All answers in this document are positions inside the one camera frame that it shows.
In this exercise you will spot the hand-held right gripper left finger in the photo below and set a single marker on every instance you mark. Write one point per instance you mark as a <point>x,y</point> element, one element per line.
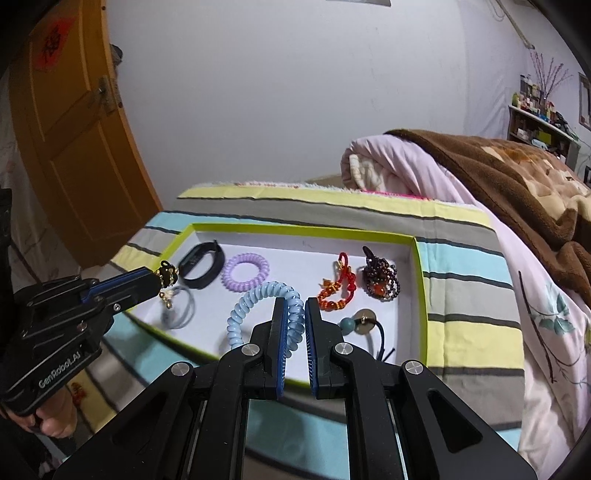
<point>280,346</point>

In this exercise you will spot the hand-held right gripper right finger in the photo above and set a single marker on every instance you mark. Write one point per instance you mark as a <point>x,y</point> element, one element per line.
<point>313,346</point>

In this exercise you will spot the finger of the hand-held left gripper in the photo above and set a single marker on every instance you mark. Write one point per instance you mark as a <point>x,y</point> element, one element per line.
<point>129,278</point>
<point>134,297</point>

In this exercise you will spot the black smart band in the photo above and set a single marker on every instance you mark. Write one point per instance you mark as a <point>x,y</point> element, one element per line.
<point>191,258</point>

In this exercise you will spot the lime green shallow box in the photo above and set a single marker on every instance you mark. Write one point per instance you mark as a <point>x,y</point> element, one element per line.
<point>295,230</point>

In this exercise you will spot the person's left hand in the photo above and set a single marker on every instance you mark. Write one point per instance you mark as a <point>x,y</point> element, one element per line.
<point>57,415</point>

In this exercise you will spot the orange wooden door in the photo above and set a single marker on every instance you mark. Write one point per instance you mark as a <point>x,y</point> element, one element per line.
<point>83,184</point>

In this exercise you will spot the striped bed sheet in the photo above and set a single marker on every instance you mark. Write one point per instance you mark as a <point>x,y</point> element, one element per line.
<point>466,286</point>

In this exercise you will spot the pink floral quilt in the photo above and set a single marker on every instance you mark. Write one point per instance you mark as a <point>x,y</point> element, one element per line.
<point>545,360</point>

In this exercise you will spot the red door decoration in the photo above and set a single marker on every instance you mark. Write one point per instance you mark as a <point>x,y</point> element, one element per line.
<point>51,44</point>

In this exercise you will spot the brown fleece blanket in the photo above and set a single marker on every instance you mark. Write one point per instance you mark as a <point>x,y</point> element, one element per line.
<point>508,175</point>

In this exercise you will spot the white shelf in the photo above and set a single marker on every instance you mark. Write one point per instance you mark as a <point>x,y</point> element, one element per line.
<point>540,134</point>

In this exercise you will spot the row of bottles and jars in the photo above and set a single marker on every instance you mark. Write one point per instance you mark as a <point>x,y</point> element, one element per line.
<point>535,99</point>

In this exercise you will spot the dried flower branches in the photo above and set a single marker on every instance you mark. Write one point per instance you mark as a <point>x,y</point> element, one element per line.
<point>549,76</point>

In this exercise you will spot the barred window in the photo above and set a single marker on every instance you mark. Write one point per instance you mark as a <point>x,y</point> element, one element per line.
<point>585,101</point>

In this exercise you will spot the white wall conduit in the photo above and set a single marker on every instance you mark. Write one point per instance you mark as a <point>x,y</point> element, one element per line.
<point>515,25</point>

